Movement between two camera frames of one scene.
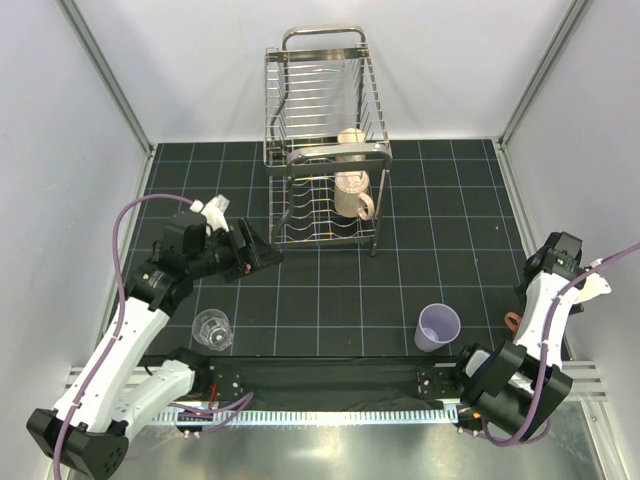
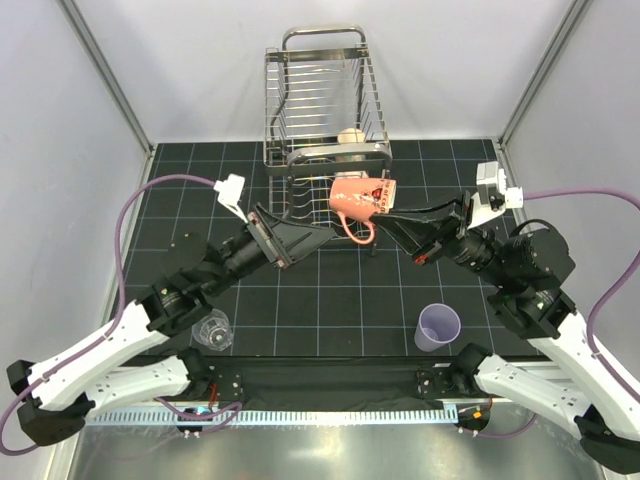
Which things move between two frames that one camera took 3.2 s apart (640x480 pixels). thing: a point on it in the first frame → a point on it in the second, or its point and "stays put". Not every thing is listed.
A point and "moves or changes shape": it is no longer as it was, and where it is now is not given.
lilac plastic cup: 438,324 stays put
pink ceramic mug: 512,320 moves or changes shape
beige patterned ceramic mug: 351,135 stays put
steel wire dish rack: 325,143 stays put
